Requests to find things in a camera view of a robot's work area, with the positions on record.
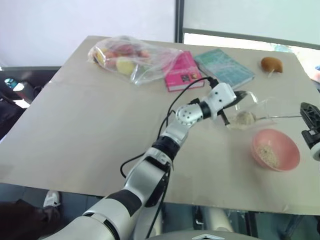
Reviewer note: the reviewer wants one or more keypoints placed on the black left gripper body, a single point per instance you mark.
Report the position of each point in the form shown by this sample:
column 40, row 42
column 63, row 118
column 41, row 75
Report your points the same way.
column 232, row 104

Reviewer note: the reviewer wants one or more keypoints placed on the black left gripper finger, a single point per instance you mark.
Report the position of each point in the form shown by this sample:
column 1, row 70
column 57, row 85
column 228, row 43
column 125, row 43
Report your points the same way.
column 240, row 95
column 225, row 118

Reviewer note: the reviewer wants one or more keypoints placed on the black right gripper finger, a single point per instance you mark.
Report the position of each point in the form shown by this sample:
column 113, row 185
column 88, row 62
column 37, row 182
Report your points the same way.
column 311, row 113

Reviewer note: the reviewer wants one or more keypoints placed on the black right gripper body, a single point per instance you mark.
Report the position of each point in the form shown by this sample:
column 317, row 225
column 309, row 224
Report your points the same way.
column 312, row 138

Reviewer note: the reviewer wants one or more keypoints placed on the metal spoon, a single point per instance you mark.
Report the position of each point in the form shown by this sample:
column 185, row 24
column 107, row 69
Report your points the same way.
column 287, row 117

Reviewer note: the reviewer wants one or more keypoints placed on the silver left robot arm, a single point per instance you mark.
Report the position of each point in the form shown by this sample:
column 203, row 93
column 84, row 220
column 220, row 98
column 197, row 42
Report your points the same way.
column 140, row 180

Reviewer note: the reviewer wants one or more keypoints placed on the oatmeal in glass mug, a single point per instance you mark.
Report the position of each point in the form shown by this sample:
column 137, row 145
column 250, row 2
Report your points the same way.
column 243, row 120

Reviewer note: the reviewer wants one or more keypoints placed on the pink bowl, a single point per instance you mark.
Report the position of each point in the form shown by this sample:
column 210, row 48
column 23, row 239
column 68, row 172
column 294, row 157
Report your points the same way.
column 287, row 152

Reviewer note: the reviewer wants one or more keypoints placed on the oatmeal in pink bowl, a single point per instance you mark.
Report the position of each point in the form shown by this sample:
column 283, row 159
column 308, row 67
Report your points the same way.
column 268, row 155

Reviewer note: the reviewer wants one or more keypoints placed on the teal book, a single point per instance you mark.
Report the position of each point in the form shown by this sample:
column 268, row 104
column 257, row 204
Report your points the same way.
column 225, row 66

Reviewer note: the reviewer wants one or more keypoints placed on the brown oval fruit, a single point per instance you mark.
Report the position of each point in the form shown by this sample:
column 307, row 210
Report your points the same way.
column 272, row 64

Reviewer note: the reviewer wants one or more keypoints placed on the blue object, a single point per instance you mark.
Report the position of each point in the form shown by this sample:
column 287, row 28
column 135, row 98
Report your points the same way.
column 317, row 67

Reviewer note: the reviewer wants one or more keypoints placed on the pink book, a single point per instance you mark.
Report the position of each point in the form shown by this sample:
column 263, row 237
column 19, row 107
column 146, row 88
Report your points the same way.
column 181, row 72

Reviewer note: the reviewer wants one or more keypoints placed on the crumpled clear plastic wrap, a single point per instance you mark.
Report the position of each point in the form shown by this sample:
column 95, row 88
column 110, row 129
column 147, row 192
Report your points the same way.
column 282, row 47

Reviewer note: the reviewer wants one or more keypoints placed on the clear plastic bag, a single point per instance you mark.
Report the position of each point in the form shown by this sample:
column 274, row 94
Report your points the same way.
column 155, row 65

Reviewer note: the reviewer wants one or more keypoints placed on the grey table leg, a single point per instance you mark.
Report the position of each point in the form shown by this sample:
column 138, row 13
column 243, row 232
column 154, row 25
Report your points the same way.
column 217, row 220

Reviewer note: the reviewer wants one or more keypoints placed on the large yellow apple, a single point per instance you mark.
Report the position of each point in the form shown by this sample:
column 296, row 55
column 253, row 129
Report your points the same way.
column 125, row 65

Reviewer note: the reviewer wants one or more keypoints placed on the silver robot torso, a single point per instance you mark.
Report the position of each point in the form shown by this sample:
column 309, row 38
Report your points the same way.
column 200, row 236

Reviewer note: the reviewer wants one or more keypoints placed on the small yellow fruit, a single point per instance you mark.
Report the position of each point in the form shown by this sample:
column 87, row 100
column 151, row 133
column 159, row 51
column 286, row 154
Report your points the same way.
column 100, row 57

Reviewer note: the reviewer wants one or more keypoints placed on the white shoe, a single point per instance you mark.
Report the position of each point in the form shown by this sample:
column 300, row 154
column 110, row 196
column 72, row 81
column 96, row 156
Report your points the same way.
column 51, row 198

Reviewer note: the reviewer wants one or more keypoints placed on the dark brown rounded shape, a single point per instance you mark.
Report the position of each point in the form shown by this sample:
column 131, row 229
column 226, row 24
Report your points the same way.
column 22, row 220

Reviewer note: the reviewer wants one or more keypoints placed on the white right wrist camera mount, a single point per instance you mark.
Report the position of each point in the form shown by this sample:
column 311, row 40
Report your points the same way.
column 316, row 153

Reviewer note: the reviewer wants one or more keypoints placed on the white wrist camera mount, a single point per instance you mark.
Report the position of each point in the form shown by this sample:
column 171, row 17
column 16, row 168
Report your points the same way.
column 316, row 153
column 220, row 96

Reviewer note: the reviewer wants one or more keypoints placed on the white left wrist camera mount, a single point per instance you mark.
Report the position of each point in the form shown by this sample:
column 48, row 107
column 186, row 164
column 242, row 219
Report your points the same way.
column 220, row 96

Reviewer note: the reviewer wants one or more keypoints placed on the dark window frame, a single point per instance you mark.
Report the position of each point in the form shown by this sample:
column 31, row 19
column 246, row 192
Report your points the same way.
column 178, row 21

